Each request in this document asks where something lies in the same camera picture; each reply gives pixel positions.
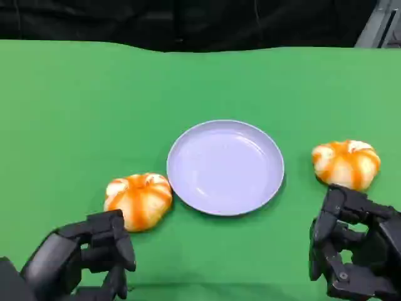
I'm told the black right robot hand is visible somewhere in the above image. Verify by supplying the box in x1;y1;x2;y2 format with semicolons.
308;184;401;301

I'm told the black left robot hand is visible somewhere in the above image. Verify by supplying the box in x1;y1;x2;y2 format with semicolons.
20;209;137;301

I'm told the orange white toy bread roll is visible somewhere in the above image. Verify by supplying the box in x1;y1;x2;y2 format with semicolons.
311;140;382;192
103;172;174;233

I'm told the green table cloth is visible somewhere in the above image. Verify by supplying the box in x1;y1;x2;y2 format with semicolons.
0;39;401;301

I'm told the lilac plate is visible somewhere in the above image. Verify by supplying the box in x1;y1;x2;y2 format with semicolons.
166;119;286;217

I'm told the black backdrop curtain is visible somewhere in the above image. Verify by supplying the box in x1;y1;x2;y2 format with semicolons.
0;0;378;53

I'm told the grey metal frame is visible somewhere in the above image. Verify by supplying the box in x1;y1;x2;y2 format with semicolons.
353;0;401;49

